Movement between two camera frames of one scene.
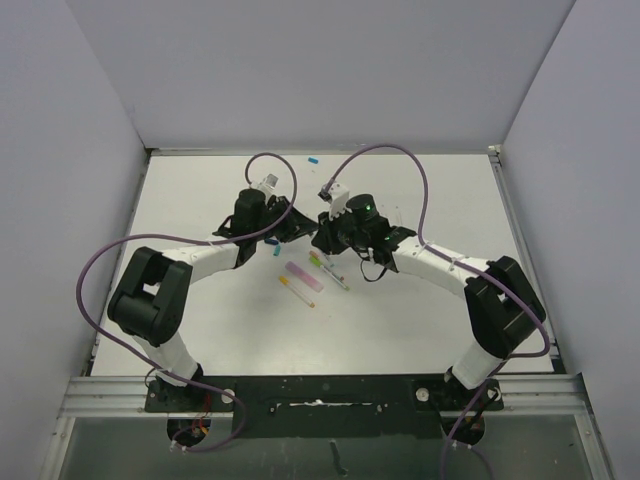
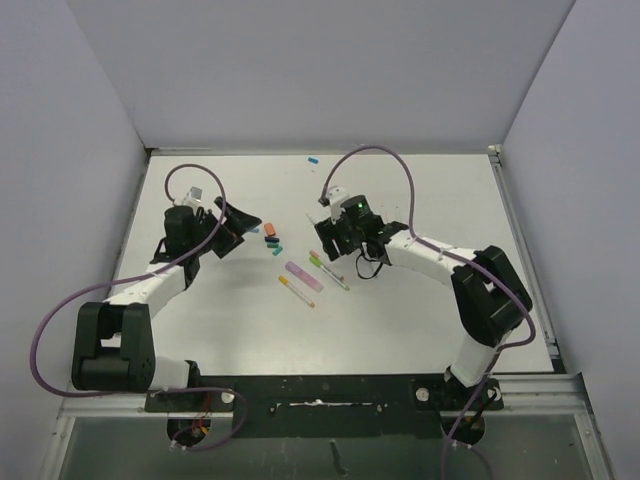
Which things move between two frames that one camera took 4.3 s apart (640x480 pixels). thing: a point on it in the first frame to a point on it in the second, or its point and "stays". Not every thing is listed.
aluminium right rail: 525,246 stays
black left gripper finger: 298,225 to 241,222
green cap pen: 316,262 stays
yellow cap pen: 284,281 stays
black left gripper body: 274,209 to 205,225
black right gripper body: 340,234 stays
